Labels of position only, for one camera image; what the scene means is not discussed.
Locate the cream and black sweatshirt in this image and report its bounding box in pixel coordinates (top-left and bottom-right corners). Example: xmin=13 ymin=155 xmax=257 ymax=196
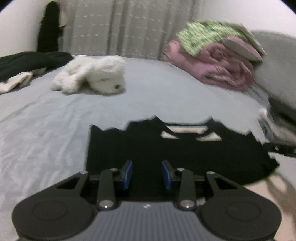
xmin=85 ymin=115 xmax=296 ymax=223

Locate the white folded garment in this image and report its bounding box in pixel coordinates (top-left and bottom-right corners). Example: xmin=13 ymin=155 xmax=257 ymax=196
xmin=258 ymin=108 xmax=295 ymax=146

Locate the black folded garment on stack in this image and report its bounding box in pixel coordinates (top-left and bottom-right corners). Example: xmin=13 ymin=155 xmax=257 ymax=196
xmin=268 ymin=97 xmax=296 ymax=125

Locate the grey blanket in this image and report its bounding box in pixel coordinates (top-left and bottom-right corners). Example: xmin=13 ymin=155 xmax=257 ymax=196
xmin=253 ymin=31 xmax=295 ymax=108

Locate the pink folded quilt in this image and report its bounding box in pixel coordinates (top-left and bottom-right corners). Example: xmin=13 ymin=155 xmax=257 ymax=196
xmin=164 ymin=40 xmax=254 ymax=91

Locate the pink grey pillow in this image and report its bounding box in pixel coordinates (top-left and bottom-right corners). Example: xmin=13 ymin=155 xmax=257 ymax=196
xmin=222 ymin=22 xmax=265 ymax=62

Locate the white plush dog toy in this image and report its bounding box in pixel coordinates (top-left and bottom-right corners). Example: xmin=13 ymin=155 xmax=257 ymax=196
xmin=51 ymin=55 xmax=125 ymax=95

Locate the green patterned cloth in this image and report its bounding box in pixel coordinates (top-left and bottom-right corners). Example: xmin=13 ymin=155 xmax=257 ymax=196
xmin=177 ymin=20 xmax=247 ymax=56

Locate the black and white garment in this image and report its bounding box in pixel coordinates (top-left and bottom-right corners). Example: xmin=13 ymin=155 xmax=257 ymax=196
xmin=1 ymin=51 xmax=73 ymax=94

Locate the grey dotted curtain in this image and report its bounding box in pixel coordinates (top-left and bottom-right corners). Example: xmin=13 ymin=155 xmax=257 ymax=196
xmin=59 ymin=0 xmax=200 ymax=60

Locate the black hanging coat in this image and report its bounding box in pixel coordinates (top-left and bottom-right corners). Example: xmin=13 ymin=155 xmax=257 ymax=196
xmin=37 ymin=1 xmax=62 ymax=53

